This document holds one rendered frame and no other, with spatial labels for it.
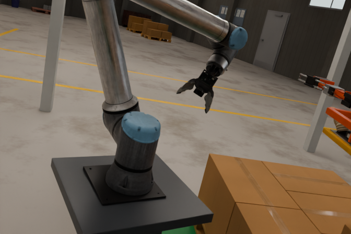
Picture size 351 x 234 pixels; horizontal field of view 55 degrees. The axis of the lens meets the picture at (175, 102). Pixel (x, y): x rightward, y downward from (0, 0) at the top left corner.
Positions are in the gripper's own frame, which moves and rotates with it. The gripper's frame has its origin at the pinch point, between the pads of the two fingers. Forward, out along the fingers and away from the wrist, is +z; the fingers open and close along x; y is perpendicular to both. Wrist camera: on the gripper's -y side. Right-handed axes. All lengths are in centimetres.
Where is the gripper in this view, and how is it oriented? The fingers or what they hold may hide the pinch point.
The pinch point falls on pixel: (190, 104)
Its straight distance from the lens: 141.2
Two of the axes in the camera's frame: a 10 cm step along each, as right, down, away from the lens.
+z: -5.2, 7.4, -4.4
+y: 2.1, -3.8, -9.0
